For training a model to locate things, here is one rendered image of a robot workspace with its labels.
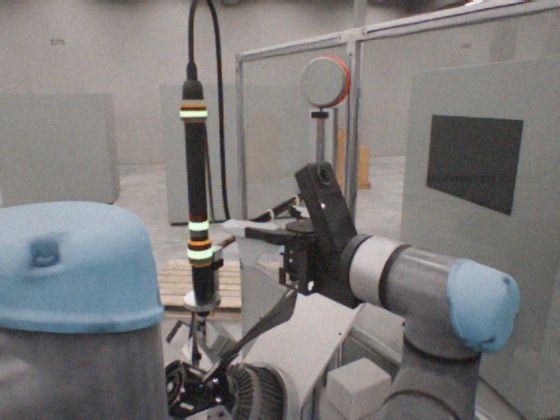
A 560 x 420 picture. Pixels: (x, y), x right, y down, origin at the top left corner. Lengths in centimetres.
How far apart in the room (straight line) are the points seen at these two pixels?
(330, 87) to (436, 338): 103
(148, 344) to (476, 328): 30
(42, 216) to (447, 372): 37
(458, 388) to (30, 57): 1326
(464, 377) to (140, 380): 34
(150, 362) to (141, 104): 1273
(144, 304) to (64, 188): 797
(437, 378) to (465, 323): 6
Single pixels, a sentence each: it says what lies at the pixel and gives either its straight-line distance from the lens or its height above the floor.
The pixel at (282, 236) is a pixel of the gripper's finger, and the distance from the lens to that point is 51.
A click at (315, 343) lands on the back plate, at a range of 112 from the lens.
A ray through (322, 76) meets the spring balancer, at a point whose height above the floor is 190.
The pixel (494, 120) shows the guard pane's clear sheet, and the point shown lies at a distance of 114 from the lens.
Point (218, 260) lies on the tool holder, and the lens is 82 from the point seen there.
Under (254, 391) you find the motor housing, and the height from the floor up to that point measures 117.
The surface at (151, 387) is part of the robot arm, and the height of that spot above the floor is 172.
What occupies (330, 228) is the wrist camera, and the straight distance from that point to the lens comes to 49.
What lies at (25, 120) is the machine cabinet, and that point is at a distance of 812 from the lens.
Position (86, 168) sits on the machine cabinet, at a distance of 797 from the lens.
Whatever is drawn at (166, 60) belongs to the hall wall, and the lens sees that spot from 1288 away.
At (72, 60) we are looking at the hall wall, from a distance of 1317.
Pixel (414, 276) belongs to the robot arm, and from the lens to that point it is 42.
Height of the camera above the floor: 182
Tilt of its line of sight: 14 degrees down
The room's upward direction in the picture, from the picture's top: straight up
